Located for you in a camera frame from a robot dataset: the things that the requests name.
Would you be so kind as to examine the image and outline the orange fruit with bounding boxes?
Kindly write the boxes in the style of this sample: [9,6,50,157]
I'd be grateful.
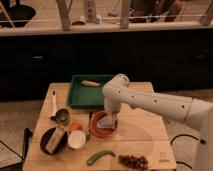
[68,123,82,133]

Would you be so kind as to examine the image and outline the black cable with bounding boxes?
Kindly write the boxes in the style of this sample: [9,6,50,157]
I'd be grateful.
[170,133,201,171]

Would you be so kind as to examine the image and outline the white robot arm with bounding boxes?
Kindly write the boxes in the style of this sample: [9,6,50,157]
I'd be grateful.
[102,74,213,171]

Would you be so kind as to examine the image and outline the beige box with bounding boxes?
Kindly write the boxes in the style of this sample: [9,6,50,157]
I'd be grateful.
[45,126,66,154]

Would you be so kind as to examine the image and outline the grey blue towel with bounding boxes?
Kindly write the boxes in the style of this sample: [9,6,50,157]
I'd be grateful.
[97,116,115,129]

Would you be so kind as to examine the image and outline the dark red grapes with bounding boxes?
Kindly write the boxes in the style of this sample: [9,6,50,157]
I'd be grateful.
[118,155,148,171]

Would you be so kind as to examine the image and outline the green plastic tray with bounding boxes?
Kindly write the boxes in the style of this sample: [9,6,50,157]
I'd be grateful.
[67,75,113,109]

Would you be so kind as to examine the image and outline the yellow corn cob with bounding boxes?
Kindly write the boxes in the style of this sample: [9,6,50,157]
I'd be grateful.
[81,80,100,87]

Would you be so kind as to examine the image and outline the metal cup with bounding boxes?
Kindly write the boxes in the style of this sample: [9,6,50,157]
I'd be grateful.
[55,108,70,126]

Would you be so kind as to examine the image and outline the red bowl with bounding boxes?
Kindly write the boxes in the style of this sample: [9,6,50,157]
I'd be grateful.
[89,111,115,138]

